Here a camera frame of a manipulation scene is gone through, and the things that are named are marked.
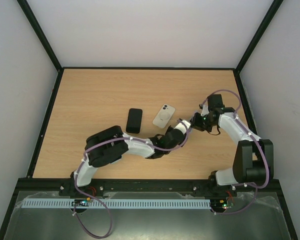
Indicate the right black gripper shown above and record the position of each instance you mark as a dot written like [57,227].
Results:
[196,121]

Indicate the beige phone case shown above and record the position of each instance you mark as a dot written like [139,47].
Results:
[163,116]

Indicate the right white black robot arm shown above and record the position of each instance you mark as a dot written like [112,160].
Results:
[253,163]

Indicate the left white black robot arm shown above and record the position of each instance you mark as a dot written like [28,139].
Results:
[109,146]

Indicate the black phone case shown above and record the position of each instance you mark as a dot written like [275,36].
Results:
[134,120]

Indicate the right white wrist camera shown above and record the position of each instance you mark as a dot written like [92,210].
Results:
[204,109]

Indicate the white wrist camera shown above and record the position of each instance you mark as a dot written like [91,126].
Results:
[204,109]
[183,125]

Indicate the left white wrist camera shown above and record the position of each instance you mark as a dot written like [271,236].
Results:
[183,125]

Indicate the black mounting rail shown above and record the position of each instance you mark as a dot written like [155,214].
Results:
[195,188]

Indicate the light blue slotted cable duct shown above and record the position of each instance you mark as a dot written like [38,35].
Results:
[62,203]

